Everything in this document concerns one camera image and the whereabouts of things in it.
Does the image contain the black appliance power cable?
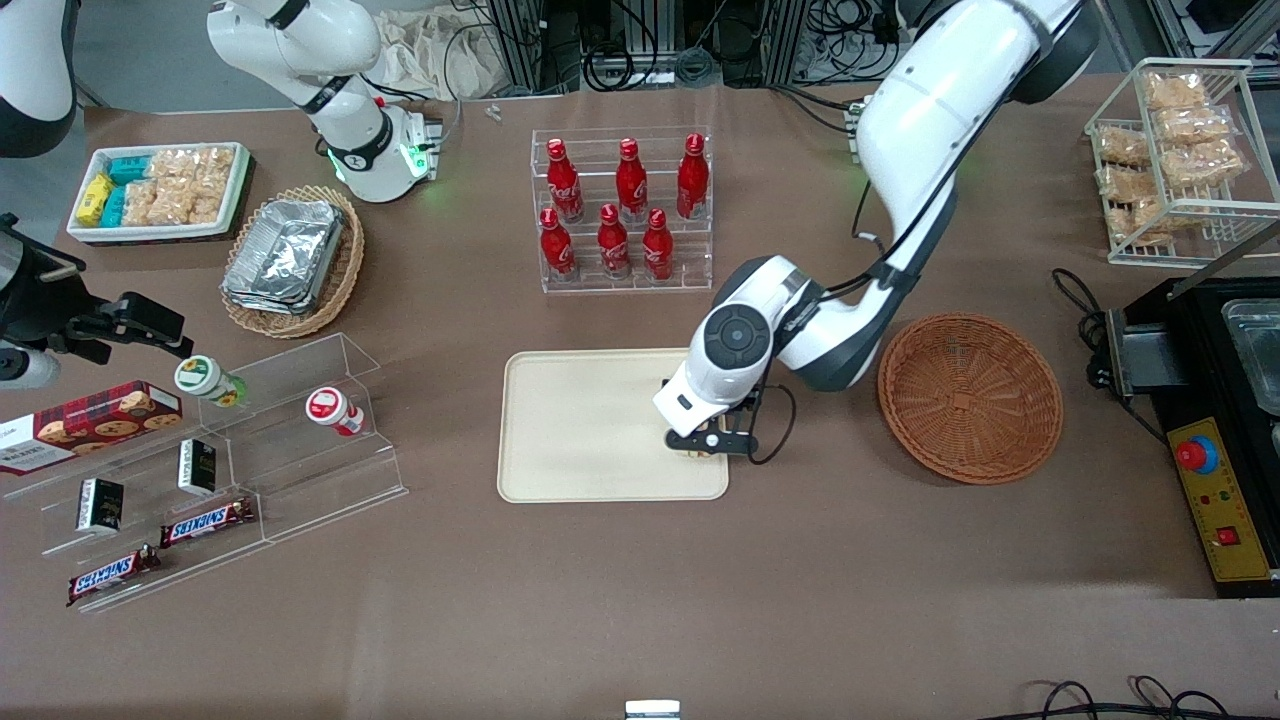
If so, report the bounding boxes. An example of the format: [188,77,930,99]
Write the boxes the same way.
[1051,267,1169,443]

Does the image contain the yellow snack packet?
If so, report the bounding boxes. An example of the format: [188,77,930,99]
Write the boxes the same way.
[76,172,117,228]

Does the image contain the white wire basket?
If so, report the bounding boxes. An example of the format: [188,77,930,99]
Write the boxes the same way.
[1084,57,1280,270]

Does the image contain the small black box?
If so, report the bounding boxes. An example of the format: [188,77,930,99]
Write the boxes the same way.
[76,477,126,534]
[177,437,218,499]

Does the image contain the clear acrylic step shelf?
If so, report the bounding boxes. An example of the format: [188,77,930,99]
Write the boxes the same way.
[0,332,410,614]

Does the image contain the light wicker basket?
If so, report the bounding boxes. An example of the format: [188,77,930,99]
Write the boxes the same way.
[219,184,367,340]

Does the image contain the yellow control panel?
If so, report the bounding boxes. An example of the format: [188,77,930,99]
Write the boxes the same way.
[1166,416,1277,584]

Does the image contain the rice cracker bag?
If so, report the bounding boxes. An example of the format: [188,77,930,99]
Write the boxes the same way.
[122,180,223,228]
[150,146,237,193]

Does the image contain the red cola bottle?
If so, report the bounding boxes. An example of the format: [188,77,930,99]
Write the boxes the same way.
[538,207,579,284]
[641,207,676,284]
[545,138,585,224]
[676,133,711,222]
[614,138,650,224]
[596,203,633,282]

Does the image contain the red-lidded small bottle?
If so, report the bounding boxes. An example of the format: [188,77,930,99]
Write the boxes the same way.
[305,386,367,439]

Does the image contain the cream plastic tray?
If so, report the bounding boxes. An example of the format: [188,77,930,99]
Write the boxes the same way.
[497,348,731,504]

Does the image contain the black floor cable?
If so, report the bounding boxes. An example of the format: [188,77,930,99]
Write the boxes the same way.
[985,676,1233,720]

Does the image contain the black countertop appliance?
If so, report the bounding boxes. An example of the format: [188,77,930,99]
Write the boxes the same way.
[1105,222,1280,601]

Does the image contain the brown wicker basket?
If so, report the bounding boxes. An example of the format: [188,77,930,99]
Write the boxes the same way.
[877,313,1065,487]

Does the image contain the white rectangular snack bin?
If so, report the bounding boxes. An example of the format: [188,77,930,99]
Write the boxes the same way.
[66,142,252,245]

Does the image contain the green-lidded small bottle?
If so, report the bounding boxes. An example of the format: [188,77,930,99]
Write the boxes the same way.
[174,354,247,410]

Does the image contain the white crumpled cloth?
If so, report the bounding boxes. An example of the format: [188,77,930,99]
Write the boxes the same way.
[374,4,503,102]

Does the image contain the bagged fried snack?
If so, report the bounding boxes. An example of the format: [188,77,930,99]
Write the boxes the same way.
[1160,139,1247,190]
[1143,69,1209,112]
[1100,164,1167,205]
[1154,104,1234,147]
[1109,199,1173,247]
[1096,126,1152,167]

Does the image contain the red cookie box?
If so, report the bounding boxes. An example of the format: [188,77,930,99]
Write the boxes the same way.
[0,379,185,477]

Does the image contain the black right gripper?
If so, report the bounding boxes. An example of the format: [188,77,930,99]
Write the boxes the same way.
[0,213,195,367]

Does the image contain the Snickers chocolate bar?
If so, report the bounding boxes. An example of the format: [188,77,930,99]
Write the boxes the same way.
[159,496,259,550]
[66,544,162,609]

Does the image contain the aluminium frame rack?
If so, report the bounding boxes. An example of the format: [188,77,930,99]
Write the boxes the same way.
[484,0,587,97]

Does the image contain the stacked aluminium foil trays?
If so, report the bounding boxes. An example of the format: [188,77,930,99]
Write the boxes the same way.
[221,198,347,317]

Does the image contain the clear acrylic bottle rack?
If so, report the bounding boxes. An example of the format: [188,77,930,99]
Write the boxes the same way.
[530,127,715,295]

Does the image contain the black cable bundle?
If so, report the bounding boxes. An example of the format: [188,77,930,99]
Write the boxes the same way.
[584,30,713,93]

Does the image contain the red emergency stop button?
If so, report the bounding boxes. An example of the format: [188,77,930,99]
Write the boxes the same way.
[1175,434,1222,477]

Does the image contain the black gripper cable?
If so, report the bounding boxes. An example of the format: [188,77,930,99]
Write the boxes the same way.
[748,384,798,467]

